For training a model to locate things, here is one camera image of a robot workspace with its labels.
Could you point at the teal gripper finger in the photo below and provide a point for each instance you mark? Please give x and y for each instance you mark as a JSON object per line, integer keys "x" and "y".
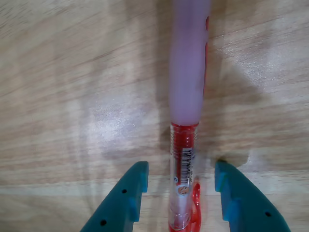
{"x": 120, "y": 205}
{"x": 248, "y": 207}

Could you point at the red gel pen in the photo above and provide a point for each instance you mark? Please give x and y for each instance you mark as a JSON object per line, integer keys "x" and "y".
{"x": 186, "y": 72}

